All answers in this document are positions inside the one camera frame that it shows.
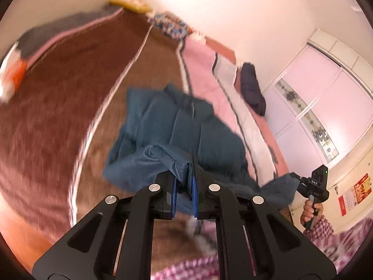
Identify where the dark teal quilted puffer jacket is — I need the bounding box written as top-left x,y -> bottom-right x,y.
102,84 -> 298,210

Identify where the pink checkered pyjama clothing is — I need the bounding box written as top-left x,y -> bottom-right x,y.
151,213 -> 373,280

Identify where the person's right hand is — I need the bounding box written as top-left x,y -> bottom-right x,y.
300,200 -> 324,226

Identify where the red calendar poster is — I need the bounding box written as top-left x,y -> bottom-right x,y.
338,173 -> 372,216

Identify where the white wardrobe with ornamental panels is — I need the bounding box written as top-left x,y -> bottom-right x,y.
264,30 -> 372,231

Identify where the folded dark navy garment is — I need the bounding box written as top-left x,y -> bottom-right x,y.
240,63 -> 266,116

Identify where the brown and pink striped blanket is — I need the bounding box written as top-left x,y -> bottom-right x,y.
0,4 -> 291,272

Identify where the colourful cartoon print pillow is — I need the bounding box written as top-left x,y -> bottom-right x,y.
149,11 -> 193,41

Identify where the orange and white package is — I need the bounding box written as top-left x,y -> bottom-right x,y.
0,42 -> 27,103

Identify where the yellow pillow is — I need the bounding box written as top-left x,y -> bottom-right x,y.
109,0 -> 153,14

